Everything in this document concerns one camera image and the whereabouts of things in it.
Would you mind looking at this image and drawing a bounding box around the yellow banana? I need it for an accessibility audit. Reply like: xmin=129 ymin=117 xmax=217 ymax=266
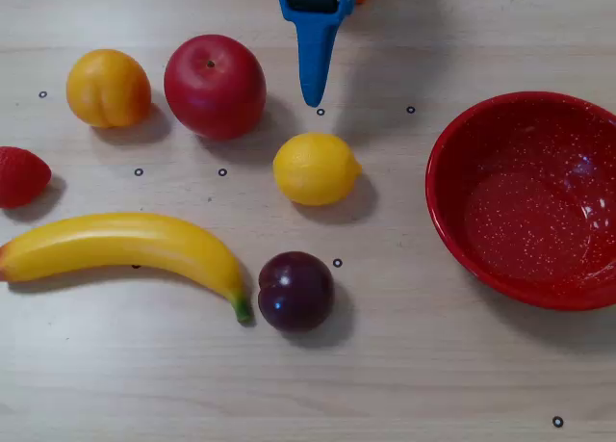
xmin=0 ymin=212 xmax=254 ymax=325

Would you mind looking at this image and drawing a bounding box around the orange yellow peach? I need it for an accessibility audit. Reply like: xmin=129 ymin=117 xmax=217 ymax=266
xmin=65 ymin=48 xmax=153 ymax=129

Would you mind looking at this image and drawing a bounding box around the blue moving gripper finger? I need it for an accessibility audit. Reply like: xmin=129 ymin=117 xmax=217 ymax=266
xmin=276 ymin=0 xmax=360 ymax=109

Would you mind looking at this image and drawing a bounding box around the dark purple plum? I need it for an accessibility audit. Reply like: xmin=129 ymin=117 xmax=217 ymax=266
xmin=257 ymin=250 xmax=336 ymax=333

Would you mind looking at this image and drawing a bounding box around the red apple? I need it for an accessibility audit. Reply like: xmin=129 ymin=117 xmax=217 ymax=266
xmin=163 ymin=34 xmax=268 ymax=142

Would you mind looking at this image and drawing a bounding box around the yellow lemon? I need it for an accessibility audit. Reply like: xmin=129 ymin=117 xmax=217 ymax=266
xmin=272 ymin=132 xmax=364 ymax=207

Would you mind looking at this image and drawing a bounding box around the red strawberry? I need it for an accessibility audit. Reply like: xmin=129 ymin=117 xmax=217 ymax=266
xmin=0 ymin=145 xmax=53 ymax=210

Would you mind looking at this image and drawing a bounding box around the red speckled bowl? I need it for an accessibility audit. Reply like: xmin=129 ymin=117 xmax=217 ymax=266
xmin=424 ymin=91 xmax=616 ymax=312

